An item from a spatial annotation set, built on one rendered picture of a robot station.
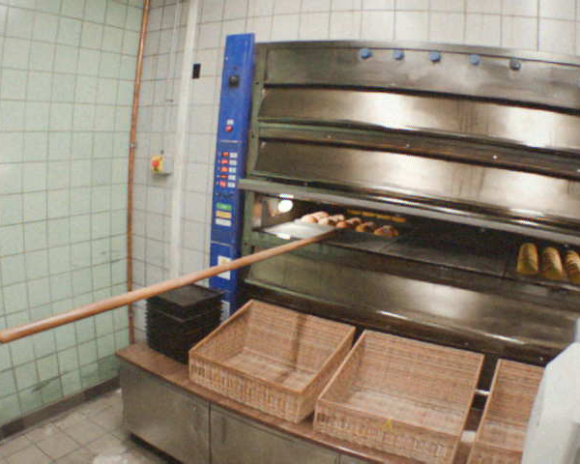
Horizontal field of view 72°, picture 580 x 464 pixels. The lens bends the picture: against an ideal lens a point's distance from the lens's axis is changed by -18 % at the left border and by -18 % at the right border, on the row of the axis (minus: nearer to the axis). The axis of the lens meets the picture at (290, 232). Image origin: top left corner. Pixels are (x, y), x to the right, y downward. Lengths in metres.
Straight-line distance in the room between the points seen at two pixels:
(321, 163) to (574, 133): 1.11
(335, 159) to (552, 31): 1.10
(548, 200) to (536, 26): 0.69
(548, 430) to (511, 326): 1.36
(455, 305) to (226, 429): 1.09
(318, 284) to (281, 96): 0.88
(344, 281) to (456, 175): 0.69
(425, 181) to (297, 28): 0.92
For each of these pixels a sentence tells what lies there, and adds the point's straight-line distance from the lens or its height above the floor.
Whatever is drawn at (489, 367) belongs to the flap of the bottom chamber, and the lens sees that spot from 2.07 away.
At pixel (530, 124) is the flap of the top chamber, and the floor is 1.80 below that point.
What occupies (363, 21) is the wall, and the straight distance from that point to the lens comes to 2.10.
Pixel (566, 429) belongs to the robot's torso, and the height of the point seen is 1.33.
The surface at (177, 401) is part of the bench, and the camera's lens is 2.16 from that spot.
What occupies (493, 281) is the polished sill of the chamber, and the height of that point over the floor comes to 1.16.
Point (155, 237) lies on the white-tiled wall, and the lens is 2.74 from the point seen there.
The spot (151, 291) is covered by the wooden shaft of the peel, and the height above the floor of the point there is 1.19.
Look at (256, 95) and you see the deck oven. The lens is 2.28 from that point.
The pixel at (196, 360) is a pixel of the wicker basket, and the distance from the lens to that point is 2.03.
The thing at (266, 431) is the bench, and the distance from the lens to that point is 1.91.
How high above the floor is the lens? 1.63
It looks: 11 degrees down
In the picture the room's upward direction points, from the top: 5 degrees clockwise
